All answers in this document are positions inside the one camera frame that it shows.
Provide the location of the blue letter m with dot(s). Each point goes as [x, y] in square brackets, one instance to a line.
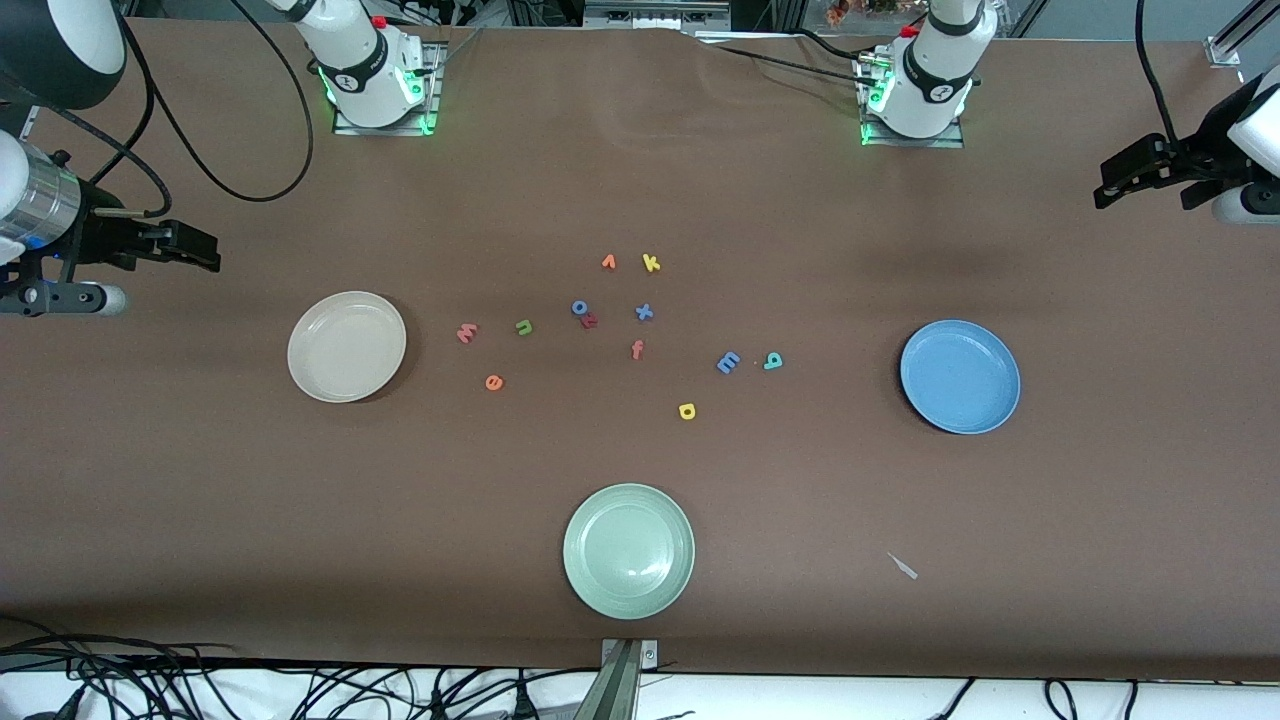
[729, 363]

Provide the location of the aluminium profile with bracket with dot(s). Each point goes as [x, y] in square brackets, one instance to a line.
[1225, 48]

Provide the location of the blue plate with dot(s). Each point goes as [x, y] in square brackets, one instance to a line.
[960, 378]

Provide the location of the red letter w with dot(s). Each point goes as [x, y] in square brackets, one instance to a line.
[467, 334]

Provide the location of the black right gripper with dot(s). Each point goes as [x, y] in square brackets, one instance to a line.
[100, 238]

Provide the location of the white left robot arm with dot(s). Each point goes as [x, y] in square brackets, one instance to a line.
[930, 80]

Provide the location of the pale green plate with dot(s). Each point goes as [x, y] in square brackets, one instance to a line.
[628, 552]

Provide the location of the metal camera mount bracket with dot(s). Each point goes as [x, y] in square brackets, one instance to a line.
[622, 680]

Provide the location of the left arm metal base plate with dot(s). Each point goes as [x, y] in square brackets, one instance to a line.
[950, 143]

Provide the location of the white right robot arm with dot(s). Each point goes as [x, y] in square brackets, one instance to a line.
[365, 70]

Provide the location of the white paper scrap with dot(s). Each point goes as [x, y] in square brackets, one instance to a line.
[903, 566]

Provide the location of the beige brown plate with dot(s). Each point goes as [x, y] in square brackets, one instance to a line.
[345, 350]

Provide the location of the orange dried flowers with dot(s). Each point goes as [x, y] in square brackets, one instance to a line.
[850, 10]

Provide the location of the silver metal frame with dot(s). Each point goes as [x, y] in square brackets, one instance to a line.
[655, 14]

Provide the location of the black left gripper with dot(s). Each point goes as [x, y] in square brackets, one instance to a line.
[1196, 158]

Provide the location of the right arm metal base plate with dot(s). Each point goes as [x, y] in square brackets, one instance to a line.
[433, 90]

